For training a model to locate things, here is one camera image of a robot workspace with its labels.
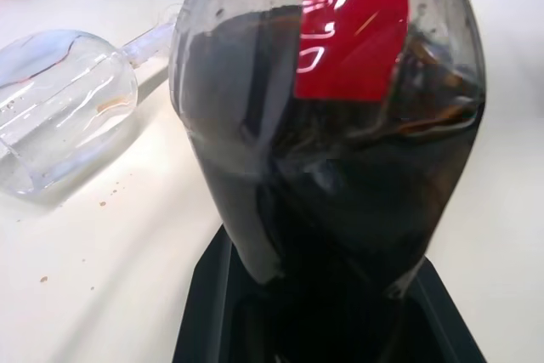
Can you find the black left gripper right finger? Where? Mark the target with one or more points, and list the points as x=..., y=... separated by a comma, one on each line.
x=442, y=316

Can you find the dark cola bottle red label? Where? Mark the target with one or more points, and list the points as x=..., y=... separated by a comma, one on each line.
x=331, y=159

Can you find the clear wine glass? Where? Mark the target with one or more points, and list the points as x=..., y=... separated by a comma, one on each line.
x=64, y=108

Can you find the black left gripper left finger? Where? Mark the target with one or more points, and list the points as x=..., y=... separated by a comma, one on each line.
x=208, y=295

